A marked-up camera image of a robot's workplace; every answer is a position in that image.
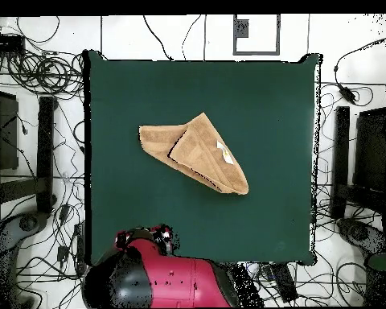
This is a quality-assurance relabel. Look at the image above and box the tan terry towel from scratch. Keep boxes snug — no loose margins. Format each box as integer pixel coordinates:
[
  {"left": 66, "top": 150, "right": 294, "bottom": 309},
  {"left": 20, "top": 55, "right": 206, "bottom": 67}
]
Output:
[{"left": 138, "top": 111, "right": 250, "bottom": 196}]

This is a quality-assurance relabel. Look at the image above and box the black power strip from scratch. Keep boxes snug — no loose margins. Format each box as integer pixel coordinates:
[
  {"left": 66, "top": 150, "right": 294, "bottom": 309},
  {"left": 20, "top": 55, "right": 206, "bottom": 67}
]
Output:
[
  {"left": 73, "top": 221, "right": 88, "bottom": 274},
  {"left": 271, "top": 262, "right": 299, "bottom": 303}
]

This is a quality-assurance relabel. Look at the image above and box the grey office chair base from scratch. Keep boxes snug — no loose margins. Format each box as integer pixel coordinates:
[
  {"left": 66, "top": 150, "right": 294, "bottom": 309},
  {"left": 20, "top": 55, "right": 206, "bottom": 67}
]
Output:
[
  {"left": 335, "top": 216, "right": 386, "bottom": 258},
  {"left": 0, "top": 210, "right": 49, "bottom": 308}
]

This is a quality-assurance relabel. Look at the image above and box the black stand base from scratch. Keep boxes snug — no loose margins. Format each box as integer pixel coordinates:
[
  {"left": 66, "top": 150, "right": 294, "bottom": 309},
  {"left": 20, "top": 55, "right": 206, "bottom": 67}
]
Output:
[
  {"left": 0, "top": 95, "right": 58, "bottom": 215},
  {"left": 329, "top": 105, "right": 386, "bottom": 221}
]

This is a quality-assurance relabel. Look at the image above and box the black computer case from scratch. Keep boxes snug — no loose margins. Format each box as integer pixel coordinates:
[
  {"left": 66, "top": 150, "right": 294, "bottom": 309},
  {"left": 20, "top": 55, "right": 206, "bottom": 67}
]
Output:
[
  {"left": 352, "top": 107, "right": 386, "bottom": 194},
  {"left": 0, "top": 88, "right": 19, "bottom": 171}
]

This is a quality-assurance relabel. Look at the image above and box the dark green table cloth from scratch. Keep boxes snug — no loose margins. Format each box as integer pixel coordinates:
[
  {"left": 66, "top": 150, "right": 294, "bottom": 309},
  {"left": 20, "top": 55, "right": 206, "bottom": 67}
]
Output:
[{"left": 83, "top": 49, "right": 324, "bottom": 266}]

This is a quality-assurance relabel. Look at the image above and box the black power adapter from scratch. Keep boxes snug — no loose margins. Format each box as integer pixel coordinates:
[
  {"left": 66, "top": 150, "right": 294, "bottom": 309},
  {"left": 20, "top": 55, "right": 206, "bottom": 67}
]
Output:
[{"left": 338, "top": 84, "right": 357, "bottom": 105}]

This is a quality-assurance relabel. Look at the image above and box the coiled black cable bundle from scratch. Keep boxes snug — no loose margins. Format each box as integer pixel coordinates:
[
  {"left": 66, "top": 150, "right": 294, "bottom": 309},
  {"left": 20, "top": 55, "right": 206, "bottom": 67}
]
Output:
[{"left": 6, "top": 51, "right": 84, "bottom": 97}]

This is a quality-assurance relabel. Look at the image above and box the black network switch box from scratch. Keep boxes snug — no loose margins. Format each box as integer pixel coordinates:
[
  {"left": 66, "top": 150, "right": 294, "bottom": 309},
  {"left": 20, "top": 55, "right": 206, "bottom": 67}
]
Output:
[{"left": 0, "top": 34, "right": 26, "bottom": 54}]

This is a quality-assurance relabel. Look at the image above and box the grey square frame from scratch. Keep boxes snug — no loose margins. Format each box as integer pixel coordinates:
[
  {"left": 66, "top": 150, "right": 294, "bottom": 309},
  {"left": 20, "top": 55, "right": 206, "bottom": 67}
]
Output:
[{"left": 232, "top": 14, "right": 281, "bottom": 56}]

